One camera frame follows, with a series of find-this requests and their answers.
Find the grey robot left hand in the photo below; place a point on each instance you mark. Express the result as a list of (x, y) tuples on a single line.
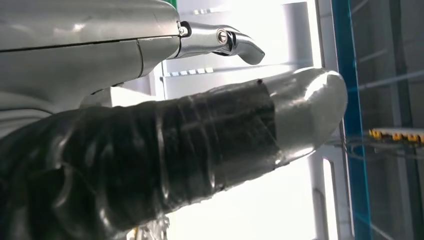
[(66, 49)]

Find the blue gantry frame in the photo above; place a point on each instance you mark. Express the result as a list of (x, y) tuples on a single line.
[(351, 99)]

